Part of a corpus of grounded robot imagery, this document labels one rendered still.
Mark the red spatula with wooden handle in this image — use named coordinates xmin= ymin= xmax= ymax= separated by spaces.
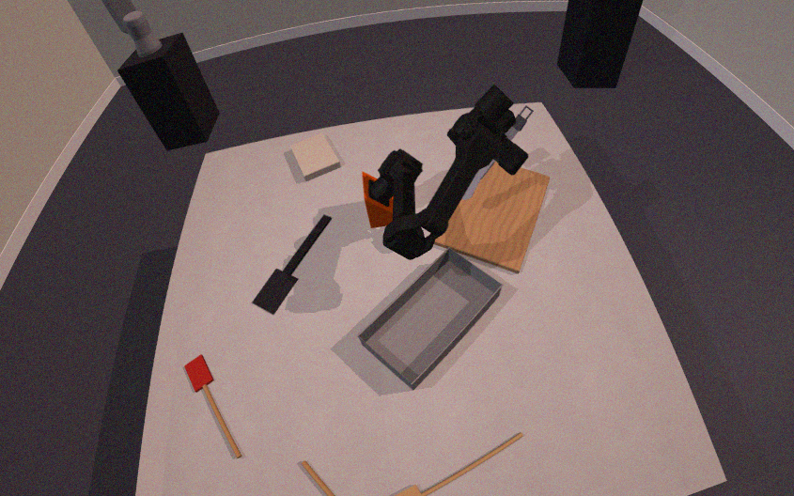
xmin=184 ymin=354 xmax=241 ymax=458

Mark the tan wooden stick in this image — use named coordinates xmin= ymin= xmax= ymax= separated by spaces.
xmin=302 ymin=461 xmax=335 ymax=496

